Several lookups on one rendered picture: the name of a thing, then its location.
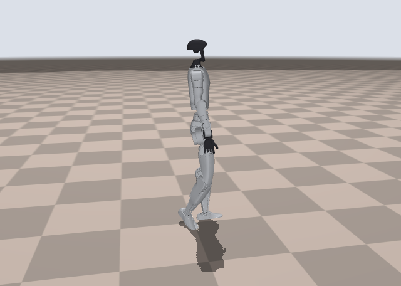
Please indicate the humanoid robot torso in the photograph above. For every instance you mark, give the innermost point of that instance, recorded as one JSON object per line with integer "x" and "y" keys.
{"x": 205, "y": 96}

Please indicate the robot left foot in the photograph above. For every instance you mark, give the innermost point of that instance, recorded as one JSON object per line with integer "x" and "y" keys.
{"x": 211, "y": 215}

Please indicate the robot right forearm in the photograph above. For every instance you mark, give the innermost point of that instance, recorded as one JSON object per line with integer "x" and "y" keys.
{"x": 204, "y": 119}

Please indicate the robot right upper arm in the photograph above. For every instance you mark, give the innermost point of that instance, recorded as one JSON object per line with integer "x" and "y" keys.
{"x": 197, "y": 79}

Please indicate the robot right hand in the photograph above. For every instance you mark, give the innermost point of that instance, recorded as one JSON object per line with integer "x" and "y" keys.
{"x": 209, "y": 143}

